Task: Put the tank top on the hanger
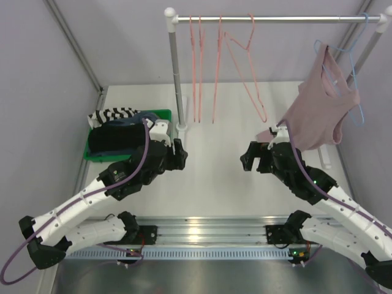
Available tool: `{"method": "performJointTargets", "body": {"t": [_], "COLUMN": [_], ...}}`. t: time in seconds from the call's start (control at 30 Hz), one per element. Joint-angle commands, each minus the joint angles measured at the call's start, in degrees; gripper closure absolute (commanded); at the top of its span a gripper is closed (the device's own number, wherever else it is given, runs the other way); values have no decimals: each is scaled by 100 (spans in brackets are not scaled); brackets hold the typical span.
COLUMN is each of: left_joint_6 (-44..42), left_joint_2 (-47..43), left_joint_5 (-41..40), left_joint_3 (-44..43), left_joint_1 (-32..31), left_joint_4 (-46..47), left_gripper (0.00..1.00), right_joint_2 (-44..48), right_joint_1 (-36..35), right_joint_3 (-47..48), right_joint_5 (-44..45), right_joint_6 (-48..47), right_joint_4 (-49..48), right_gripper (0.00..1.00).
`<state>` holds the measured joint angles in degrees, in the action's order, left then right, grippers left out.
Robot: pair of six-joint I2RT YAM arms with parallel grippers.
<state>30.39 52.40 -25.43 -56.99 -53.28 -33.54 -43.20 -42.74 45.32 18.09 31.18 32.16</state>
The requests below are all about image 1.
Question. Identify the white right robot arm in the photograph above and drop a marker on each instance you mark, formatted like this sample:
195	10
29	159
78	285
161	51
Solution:
362	238

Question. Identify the navy blue printed shirt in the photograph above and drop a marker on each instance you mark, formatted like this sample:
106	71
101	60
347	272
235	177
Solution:
135	120

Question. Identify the black white striped shirt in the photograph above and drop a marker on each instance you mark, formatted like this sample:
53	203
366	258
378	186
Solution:
99	117

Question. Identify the green plastic bin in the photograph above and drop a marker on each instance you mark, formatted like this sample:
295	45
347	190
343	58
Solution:
108	156

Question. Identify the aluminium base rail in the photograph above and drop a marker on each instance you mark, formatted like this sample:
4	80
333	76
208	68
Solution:
208	231

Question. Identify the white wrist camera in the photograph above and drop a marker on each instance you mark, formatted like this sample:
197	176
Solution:
157	131
280	135

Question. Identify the pink tank top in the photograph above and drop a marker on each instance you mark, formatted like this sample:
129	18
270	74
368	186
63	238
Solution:
324	100

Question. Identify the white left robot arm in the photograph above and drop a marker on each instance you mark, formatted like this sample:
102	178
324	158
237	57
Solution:
60	232

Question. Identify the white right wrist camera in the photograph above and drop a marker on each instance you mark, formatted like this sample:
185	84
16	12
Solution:
280	135

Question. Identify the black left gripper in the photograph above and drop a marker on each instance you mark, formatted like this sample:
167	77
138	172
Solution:
171	157

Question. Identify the white slotted cable duct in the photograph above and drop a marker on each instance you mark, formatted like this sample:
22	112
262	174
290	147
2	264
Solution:
193	253

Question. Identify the blue wire hanger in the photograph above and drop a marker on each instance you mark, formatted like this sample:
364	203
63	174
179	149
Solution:
352	67

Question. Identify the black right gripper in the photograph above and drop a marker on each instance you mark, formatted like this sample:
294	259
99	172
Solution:
260	149

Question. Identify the black tank top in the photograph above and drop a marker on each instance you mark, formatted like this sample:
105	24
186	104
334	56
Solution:
116	138

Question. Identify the silver clothes rack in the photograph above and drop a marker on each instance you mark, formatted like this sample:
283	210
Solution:
382	21

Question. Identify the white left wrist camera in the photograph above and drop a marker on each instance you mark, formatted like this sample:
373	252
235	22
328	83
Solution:
157	131

